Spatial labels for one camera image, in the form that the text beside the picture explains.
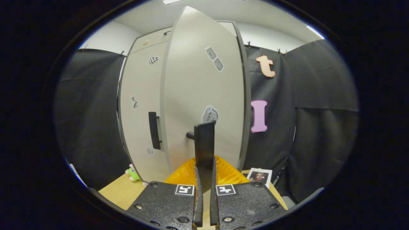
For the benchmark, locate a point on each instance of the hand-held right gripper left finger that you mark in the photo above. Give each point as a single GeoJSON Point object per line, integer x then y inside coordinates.
{"type": "Point", "coordinates": [198, 204]}

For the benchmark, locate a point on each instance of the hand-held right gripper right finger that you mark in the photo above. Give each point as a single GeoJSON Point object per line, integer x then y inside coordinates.
{"type": "Point", "coordinates": [214, 207]}

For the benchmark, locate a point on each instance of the cube sticker grey cabinet door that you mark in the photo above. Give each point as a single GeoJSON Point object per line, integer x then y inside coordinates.
{"type": "Point", "coordinates": [191, 80]}

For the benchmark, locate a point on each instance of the checkered sticker grey cabinet door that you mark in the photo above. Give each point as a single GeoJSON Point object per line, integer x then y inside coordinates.
{"type": "Point", "coordinates": [140, 83]}

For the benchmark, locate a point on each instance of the grey double-door shoe cabinet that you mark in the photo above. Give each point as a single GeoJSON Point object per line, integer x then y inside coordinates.
{"type": "Point", "coordinates": [153, 40]}

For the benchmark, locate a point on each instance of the green pink plush toy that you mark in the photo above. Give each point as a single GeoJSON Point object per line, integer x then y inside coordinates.
{"type": "Point", "coordinates": [132, 174]}

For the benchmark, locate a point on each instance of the black backdrop cloth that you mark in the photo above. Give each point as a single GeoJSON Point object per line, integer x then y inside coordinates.
{"type": "Point", "coordinates": [319, 127]}

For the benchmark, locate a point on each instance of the long ceiling light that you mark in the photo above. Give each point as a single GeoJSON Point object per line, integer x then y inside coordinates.
{"type": "Point", "coordinates": [171, 1]}

